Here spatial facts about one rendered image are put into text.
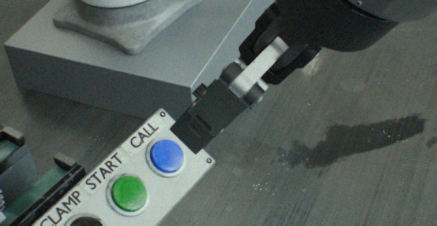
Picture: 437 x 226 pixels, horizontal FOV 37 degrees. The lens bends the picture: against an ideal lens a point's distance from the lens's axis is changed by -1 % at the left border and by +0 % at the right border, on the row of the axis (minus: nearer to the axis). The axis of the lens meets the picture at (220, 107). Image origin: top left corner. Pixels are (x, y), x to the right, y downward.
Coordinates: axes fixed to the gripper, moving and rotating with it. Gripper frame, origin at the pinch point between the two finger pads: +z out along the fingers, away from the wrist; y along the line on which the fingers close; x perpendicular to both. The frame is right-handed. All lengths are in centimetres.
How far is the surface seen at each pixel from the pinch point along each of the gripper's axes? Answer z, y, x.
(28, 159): 38.3, -3.8, -12.1
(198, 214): 35.0, -13.1, 8.4
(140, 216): 8.2, 5.6, 1.8
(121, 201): 7.5, 6.2, -0.2
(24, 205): 31.7, 3.2, -7.6
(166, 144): 7.4, -0.5, -0.8
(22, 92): 58, -20, -24
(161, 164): 7.5, 1.2, 0.1
